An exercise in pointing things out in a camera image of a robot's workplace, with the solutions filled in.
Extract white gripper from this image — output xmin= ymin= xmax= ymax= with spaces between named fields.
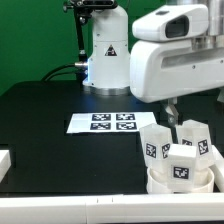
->
xmin=130 ymin=3 xmax=224 ymax=127

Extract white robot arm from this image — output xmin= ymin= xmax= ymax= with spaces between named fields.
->
xmin=84 ymin=0 xmax=224 ymax=125

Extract white paper with tags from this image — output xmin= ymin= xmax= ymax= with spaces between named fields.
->
xmin=67 ymin=112 xmax=156 ymax=134

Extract white front rail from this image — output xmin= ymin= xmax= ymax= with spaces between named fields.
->
xmin=0 ymin=193 xmax=224 ymax=224

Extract black cables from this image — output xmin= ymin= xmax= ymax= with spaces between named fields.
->
xmin=41 ymin=61 xmax=88 ymax=82

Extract black camera stand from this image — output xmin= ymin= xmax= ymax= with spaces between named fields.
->
xmin=63 ymin=0 xmax=118 ymax=81

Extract white obstacle wall left piece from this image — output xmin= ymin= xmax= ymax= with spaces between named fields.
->
xmin=0 ymin=150 xmax=11 ymax=182

